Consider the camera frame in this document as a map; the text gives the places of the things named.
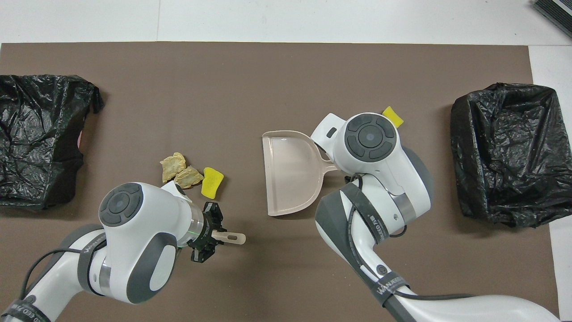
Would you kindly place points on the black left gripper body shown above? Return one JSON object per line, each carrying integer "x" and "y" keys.
{"x": 205, "y": 232}

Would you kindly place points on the beige hand brush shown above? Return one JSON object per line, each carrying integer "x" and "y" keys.
{"x": 234, "y": 238}

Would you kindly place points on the small yellow sponge piece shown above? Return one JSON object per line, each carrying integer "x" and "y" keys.
{"x": 212, "y": 183}

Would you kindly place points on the pale cracker piece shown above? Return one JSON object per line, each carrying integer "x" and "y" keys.
{"x": 188, "y": 177}
{"x": 172, "y": 166}

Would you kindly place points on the beige plastic dustpan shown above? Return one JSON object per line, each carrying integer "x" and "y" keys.
{"x": 290, "y": 174}

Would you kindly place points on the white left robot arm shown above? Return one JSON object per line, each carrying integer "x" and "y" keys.
{"x": 147, "y": 232}

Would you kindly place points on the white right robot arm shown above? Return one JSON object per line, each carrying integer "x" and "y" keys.
{"x": 402, "y": 179}

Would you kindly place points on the pink plastic bin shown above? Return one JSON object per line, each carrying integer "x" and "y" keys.
{"x": 80, "y": 139}

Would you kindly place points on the black trash bag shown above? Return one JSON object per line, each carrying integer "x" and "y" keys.
{"x": 500, "y": 147}
{"x": 35, "y": 103}

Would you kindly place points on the brown paper table mat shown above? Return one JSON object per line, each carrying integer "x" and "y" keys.
{"x": 286, "y": 67}

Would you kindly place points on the bent yellow sponge strip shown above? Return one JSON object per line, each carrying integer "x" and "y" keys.
{"x": 393, "y": 116}

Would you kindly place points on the dark grey ribbed box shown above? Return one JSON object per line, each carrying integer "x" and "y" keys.
{"x": 558, "y": 11}

